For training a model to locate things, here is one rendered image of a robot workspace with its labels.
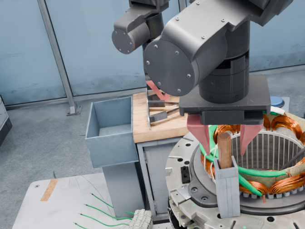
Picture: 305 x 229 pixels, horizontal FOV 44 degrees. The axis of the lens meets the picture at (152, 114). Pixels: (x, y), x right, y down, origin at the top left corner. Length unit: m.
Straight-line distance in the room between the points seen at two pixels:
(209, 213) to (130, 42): 0.37
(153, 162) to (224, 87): 0.49
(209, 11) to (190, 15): 0.02
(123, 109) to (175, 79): 0.66
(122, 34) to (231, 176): 0.39
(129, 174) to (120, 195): 0.07
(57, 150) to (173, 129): 2.06
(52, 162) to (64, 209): 1.60
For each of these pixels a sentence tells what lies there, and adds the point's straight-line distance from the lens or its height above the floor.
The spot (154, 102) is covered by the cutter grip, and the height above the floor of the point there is 1.09.
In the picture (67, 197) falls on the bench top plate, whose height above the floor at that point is 0.78.
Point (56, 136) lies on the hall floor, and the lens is 3.00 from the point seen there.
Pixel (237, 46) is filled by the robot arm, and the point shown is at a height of 1.37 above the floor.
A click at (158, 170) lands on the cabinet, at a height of 0.95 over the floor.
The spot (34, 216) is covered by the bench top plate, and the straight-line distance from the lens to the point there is 1.15.
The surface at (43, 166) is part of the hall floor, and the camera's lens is 2.71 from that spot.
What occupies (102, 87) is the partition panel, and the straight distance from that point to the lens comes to 3.10.
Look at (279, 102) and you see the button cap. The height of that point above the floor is 1.04.
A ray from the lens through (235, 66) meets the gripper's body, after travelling 0.41.
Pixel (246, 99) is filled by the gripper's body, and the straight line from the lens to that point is 0.44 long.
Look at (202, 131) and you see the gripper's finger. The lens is 0.45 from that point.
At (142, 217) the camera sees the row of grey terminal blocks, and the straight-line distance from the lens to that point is 0.98.
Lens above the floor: 1.52
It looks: 31 degrees down
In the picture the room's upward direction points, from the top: 10 degrees counter-clockwise
